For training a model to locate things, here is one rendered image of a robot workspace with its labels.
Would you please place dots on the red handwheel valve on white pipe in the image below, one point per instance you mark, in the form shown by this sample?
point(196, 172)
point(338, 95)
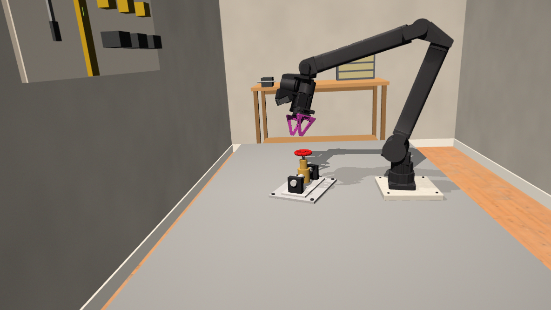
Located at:
point(308, 177)

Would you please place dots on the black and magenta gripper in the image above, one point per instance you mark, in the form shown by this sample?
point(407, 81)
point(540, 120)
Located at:
point(300, 114)

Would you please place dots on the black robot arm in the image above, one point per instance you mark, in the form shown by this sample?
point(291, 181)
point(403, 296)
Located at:
point(292, 86)

